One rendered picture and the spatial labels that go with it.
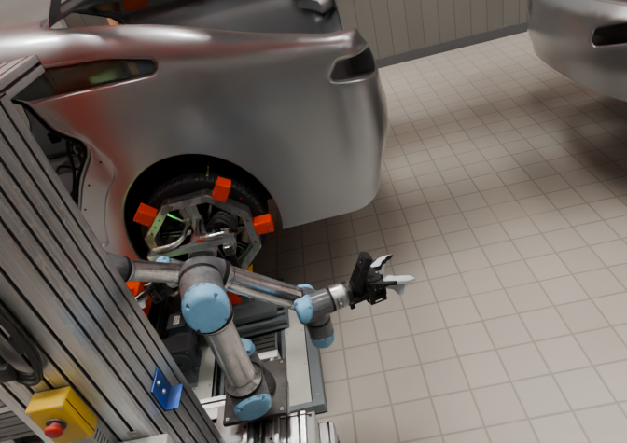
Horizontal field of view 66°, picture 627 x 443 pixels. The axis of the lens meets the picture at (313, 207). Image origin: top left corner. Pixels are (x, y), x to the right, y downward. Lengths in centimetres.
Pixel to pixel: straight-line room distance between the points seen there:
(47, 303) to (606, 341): 255
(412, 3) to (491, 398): 493
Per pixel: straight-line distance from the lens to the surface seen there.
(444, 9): 660
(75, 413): 123
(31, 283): 102
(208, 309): 125
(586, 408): 267
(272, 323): 293
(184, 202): 238
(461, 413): 260
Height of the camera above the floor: 223
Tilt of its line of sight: 34 degrees down
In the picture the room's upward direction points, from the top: 16 degrees counter-clockwise
